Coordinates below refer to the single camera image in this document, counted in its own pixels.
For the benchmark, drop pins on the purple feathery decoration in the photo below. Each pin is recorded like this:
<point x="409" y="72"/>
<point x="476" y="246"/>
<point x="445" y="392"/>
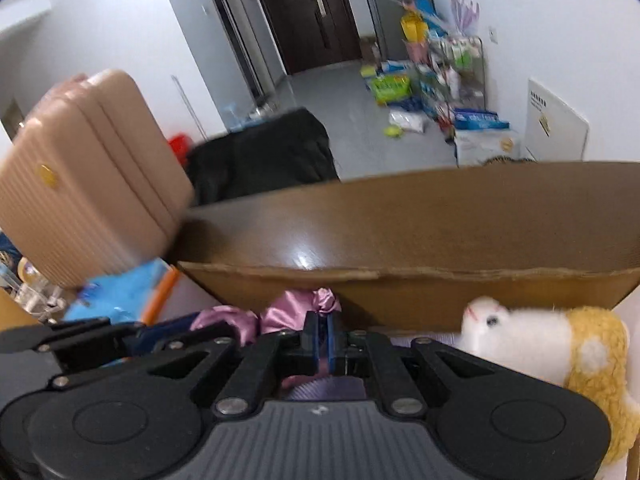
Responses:
<point x="464" y="10"/>

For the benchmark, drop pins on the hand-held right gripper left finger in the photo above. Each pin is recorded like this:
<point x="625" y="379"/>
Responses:
<point x="316" y="345"/>

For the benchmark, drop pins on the metal storage rack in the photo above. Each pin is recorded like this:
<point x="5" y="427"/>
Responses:
<point x="450" y="70"/>

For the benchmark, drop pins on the dark cloth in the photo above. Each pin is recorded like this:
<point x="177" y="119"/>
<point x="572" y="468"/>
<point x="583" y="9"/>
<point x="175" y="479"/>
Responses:
<point x="265" y="160"/>

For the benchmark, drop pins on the white wall panel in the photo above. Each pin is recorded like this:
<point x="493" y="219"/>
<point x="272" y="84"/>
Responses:
<point x="555" y="120"/>

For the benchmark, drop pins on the green package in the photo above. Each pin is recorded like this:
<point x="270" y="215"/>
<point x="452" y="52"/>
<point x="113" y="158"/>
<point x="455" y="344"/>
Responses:
<point x="392" y="89"/>

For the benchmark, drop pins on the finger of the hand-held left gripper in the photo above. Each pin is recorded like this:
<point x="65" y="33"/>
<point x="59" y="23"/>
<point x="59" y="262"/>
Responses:
<point x="75" y="332"/>
<point x="90" y="374"/>

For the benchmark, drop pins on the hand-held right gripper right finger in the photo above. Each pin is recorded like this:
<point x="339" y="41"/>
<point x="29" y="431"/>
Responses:
<point x="336" y="345"/>

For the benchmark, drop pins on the red plastic object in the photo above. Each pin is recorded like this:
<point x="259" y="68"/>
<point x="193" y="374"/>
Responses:
<point x="179" y="150"/>

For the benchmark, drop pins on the pink ribbed suitcase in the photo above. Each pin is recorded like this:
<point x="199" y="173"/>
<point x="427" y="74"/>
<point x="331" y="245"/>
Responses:
<point x="90" y="175"/>

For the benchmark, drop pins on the blue and white box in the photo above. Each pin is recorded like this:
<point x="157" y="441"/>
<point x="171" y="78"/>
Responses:
<point x="480" y="120"/>

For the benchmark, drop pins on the blue tissue pack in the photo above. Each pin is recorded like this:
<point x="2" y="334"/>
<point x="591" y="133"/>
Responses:
<point x="115" y="295"/>

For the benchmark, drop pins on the white and yellow sheep plush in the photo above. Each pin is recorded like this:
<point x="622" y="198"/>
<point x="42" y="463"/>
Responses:
<point x="525" y="335"/>

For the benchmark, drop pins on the purple satin scrunchie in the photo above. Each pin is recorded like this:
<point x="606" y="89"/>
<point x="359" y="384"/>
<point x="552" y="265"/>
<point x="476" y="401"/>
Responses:
<point x="285" y="312"/>

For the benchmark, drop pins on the white cardboard box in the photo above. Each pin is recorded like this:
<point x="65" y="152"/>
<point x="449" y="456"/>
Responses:
<point x="485" y="147"/>

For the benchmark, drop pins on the red cardboard box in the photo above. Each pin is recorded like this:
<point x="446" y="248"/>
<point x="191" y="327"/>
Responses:
<point x="400" y="300"/>

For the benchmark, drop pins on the white plastic bag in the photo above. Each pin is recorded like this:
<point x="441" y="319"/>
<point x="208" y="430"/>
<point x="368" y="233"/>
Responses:
<point x="409" y="121"/>

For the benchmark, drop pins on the lavender fabric pouch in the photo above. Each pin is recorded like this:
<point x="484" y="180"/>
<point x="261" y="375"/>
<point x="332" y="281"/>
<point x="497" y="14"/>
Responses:
<point x="325" y="389"/>

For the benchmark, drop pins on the dark entrance door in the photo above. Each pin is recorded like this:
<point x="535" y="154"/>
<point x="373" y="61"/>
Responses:
<point x="305" y="10"/>

